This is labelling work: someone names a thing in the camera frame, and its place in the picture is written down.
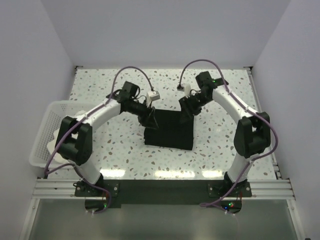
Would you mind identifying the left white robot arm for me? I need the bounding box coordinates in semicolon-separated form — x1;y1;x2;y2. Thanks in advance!
53;81;160;199

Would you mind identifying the white t shirt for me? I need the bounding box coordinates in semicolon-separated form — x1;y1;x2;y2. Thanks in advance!
46;109;85;166

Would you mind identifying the white plastic laundry basket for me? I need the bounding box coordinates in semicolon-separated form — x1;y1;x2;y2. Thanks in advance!
29;100;93;168

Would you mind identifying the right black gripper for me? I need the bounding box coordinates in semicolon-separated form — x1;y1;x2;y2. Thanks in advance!
179;92;212;124

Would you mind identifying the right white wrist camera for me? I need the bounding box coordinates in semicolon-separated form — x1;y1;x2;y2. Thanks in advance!
182;84;192;98

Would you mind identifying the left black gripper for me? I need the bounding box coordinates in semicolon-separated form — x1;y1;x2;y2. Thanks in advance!
127;99;158;129

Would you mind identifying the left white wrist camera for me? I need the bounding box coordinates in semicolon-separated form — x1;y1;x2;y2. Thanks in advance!
146;90;161;105

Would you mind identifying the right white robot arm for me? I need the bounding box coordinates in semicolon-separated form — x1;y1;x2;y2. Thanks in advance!
177;71;271;197

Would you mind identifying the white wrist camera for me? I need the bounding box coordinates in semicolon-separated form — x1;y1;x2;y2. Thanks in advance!
182;84;192;98
146;90;161;105

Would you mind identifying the black t shirt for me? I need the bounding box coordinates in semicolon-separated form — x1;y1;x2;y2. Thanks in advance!
143;109;194;151

